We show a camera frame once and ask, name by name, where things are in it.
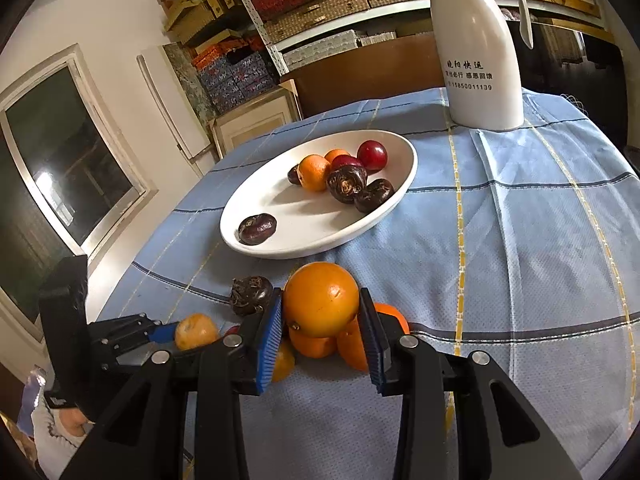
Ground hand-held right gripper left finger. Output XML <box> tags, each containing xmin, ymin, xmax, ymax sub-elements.
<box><xmin>60</xmin><ymin>292</ymin><xmax>284</xmax><ymax>480</ymax></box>

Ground person's left forearm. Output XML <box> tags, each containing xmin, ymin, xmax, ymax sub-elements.
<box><xmin>30</xmin><ymin>400</ymin><xmax>98</xmax><ymax>466</ymax></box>

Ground large red tomato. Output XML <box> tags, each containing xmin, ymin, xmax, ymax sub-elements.
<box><xmin>356</xmin><ymin>140</ymin><xmax>389</xmax><ymax>171</ymax></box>

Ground green marbled panel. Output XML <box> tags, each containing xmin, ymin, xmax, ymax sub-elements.
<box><xmin>162</xmin><ymin>42</ymin><xmax>221</xmax><ymax>126</ymax></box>

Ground stack of yellow wooden boxes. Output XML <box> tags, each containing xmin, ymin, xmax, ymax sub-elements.
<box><xmin>157</xmin><ymin>0</ymin><xmax>251</xmax><ymax>46</ymax></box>

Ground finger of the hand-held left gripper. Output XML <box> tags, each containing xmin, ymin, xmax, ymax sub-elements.
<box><xmin>106</xmin><ymin>346</ymin><xmax>173</xmax><ymax>380</ymax></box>
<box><xmin>90</xmin><ymin>314</ymin><xmax>178</xmax><ymax>349</ymax></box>

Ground blue checked tablecloth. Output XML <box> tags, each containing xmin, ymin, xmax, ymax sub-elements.
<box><xmin>97</xmin><ymin>87</ymin><xmax>632</xmax><ymax>480</ymax></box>

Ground yellow tomato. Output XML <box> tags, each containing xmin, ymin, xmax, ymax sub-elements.
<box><xmin>174</xmin><ymin>313</ymin><xmax>221</xmax><ymax>352</ymax></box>

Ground stack of blue patterned boxes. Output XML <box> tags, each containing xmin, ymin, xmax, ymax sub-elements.
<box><xmin>192</xmin><ymin>42</ymin><xmax>283</xmax><ymax>116</ymax></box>

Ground white canvas panel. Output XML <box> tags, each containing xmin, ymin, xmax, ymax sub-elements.
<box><xmin>136</xmin><ymin>45</ymin><xmax>213</xmax><ymax>161</ymax></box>

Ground woven tan box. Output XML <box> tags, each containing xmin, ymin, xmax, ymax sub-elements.
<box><xmin>262</xmin><ymin>0</ymin><xmax>371</xmax><ymax>43</ymax></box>

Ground brown wooden board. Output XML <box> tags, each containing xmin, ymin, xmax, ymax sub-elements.
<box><xmin>280</xmin><ymin>32</ymin><xmax>451</xmax><ymax>118</ymax></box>

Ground white framed window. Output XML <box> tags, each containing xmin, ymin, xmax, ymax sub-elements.
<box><xmin>0</xmin><ymin>42</ymin><xmax>158</xmax><ymax>341</ymax></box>

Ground white thermos jug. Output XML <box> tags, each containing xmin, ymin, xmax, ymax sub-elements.
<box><xmin>422</xmin><ymin>0</ymin><xmax>536</xmax><ymax>132</ymax></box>

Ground tan framed picture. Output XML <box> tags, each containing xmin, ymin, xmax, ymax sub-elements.
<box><xmin>207</xmin><ymin>87</ymin><xmax>303</xmax><ymax>161</ymax></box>

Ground white ceramic plate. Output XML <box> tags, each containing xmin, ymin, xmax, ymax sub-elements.
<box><xmin>220</xmin><ymin>130</ymin><xmax>419</xmax><ymax>260</ymax></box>

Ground white patterned boxes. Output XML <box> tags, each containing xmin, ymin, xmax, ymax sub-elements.
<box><xmin>282</xmin><ymin>30</ymin><xmax>361</xmax><ymax>68</ymax></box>

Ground white metal shelf rack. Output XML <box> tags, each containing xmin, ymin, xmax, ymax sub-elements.
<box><xmin>220</xmin><ymin>0</ymin><xmax>616</xmax><ymax>76</ymax></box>

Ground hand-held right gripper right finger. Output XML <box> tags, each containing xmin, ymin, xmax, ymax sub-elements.
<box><xmin>358</xmin><ymin>287</ymin><xmax>583</xmax><ymax>480</ymax></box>

